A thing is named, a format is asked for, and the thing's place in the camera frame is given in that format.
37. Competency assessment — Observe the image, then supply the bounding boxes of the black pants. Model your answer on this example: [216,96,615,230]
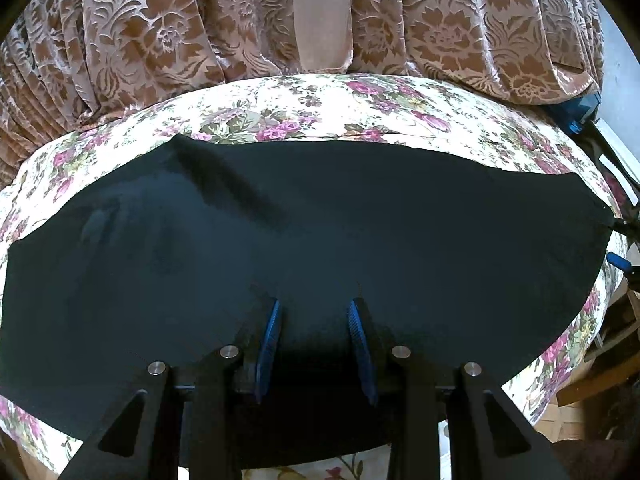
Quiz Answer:
[1,136,614,467]

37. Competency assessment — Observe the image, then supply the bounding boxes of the blue bag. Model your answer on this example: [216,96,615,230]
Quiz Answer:
[542,92,601,136]

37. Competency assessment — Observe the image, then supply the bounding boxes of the floral bedspread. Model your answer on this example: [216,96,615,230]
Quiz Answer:
[1,75,622,474]

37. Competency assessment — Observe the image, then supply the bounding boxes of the brown floral curtain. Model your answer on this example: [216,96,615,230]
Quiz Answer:
[1,0,604,184]

